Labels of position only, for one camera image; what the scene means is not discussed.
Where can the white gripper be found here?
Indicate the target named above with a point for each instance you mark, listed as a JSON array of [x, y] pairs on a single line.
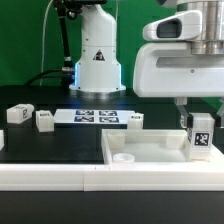
[[171, 70]]

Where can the white square tabletop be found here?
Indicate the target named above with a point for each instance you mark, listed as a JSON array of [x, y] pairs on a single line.
[[151, 146]]

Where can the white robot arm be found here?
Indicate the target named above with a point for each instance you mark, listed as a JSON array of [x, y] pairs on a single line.
[[98, 72]]

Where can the white obstacle wall front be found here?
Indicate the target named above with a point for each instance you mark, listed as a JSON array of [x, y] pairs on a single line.
[[168, 177]]

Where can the white obstacle wall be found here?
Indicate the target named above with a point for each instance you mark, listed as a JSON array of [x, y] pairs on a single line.
[[168, 177], [1, 139]]

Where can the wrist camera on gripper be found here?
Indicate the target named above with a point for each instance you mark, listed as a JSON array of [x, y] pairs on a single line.
[[186, 25]]

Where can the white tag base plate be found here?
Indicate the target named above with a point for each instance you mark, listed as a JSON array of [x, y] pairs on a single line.
[[90, 116]]

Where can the white obstacle wall left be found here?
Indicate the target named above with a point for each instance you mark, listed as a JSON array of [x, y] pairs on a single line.
[[1, 139]]

